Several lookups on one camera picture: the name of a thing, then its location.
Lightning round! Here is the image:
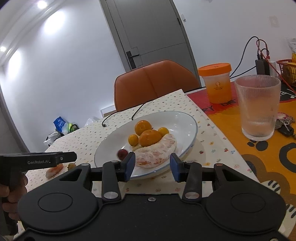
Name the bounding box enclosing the green packet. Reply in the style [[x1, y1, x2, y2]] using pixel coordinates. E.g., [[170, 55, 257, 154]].
[[66, 123, 79, 134]]

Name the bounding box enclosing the white board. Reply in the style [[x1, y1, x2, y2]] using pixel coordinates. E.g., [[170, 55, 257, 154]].
[[100, 105, 116, 116]]

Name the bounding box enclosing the blue plastic bag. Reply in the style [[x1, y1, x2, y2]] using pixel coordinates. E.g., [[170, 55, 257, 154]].
[[53, 116, 68, 132]]

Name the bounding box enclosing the grey door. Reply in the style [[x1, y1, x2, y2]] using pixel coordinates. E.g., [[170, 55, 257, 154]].
[[99, 0, 201, 74]]

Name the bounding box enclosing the white bowl with blue rim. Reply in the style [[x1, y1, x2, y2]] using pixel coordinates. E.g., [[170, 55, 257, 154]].
[[94, 111, 198, 180]]

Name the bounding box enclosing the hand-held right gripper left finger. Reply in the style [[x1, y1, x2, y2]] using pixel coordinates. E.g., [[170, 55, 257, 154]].
[[59, 152, 136, 202]]

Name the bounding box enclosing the orange leather chair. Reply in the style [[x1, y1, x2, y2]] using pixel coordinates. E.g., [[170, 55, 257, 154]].
[[114, 60, 201, 112]]

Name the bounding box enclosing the black door handle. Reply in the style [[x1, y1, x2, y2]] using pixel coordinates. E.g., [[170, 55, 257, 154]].
[[126, 50, 140, 69]]

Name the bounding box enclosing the large peeled pomelo segment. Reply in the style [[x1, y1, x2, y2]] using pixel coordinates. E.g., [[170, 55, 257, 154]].
[[135, 133, 177, 167]]

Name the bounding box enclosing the bunch of keys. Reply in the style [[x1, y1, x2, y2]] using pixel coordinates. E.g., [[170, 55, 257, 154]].
[[275, 113, 296, 139]]

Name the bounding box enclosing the small peeled pomelo segment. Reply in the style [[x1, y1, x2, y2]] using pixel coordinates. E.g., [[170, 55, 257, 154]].
[[46, 164, 63, 178]]

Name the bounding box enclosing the black charging cable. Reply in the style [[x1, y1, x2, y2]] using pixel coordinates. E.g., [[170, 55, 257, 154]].
[[229, 36, 263, 79]]

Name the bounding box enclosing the person's left hand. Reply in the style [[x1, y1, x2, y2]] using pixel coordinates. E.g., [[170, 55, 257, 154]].
[[2, 173, 28, 220]]

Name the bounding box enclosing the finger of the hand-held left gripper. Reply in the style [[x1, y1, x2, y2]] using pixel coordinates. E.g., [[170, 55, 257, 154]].
[[44, 152, 78, 163]]

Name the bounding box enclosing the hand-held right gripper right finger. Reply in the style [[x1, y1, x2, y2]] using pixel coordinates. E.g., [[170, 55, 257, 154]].
[[169, 153, 245, 201]]

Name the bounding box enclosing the ribbed clear glass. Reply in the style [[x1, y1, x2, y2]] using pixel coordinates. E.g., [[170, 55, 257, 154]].
[[235, 75, 281, 141]]

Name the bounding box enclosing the black charger with cables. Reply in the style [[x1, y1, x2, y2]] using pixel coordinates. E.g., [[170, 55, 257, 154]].
[[255, 39, 296, 93]]

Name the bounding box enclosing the large orange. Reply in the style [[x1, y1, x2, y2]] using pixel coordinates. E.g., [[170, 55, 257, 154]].
[[135, 120, 152, 136], [139, 130, 163, 147]]

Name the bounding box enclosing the dotted white tablecloth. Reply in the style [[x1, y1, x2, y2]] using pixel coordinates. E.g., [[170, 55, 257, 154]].
[[23, 89, 249, 197]]

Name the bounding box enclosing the white plastic bag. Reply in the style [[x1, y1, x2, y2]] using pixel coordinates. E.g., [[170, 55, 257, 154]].
[[45, 131, 63, 146]]

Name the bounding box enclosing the yellow snack packet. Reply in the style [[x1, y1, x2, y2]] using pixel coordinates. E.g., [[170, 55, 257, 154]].
[[287, 37, 296, 63]]

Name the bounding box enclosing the orange lidded jar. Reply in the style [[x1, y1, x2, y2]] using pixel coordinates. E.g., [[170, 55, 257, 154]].
[[198, 62, 232, 104]]

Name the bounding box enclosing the black power bank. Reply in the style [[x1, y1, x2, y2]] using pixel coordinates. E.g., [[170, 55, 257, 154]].
[[255, 59, 270, 75]]

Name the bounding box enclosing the red plastic basket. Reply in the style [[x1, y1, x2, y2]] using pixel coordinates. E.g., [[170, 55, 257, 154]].
[[276, 60, 296, 87]]

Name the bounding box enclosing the orange printed table mat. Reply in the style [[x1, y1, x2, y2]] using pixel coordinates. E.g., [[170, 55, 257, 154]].
[[186, 76, 296, 239]]

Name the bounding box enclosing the white charger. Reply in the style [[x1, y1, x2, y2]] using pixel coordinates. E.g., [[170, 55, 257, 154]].
[[268, 61, 278, 77]]

